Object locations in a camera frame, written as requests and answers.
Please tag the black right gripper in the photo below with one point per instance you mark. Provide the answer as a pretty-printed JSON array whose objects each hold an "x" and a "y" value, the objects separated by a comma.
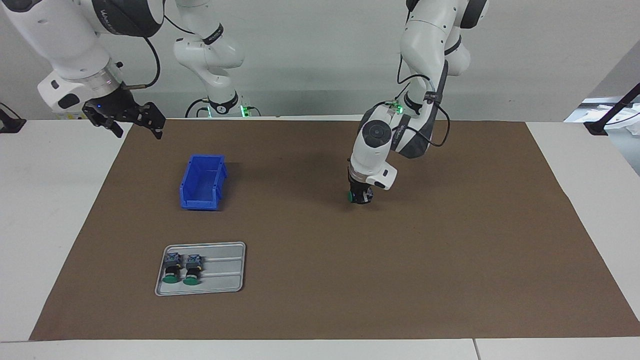
[{"x": 112, "y": 107}]

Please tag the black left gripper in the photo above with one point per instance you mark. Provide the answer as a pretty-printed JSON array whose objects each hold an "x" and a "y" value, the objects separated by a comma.
[{"x": 359, "y": 184}]

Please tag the green push button switch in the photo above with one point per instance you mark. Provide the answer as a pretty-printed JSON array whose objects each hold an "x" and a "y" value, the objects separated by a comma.
[
  {"x": 192, "y": 269},
  {"x": 171, "y": 267},
  {"x": 351, "y": 196}
]

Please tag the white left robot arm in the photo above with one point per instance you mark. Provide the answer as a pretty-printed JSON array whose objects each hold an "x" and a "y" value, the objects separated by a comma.
[{"x": 375, "y": 150}]

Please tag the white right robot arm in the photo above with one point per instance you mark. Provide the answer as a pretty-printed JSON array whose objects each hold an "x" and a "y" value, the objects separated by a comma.
[{"x": 65, "y": 40}]

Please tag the white cardboard box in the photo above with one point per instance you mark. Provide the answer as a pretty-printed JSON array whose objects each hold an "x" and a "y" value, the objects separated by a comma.
[{"x": 70, "y": 116}]

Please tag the brown table mat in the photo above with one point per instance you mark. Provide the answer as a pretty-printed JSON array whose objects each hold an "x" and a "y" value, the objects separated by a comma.
[{"x": 350, "y": 275}]

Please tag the blue plastic storage bin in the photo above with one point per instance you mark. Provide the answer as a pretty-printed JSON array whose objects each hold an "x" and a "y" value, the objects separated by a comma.
[{"x": 202, "y": 197}]

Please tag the grey metal tray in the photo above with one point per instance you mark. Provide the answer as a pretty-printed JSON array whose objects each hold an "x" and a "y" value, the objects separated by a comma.
[{"x": 225, "y": 272}]

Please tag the white paper pile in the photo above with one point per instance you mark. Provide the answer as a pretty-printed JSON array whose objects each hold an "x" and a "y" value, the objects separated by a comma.
[{"x": 580, "y": 112}]

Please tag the black clamp bracket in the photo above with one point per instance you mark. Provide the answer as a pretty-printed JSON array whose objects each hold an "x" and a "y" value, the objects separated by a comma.
[{"x": 10, "y": 125}]

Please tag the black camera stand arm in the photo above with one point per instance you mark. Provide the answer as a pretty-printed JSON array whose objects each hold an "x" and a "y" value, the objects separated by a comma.
[{"x": 595, "y": 128}]

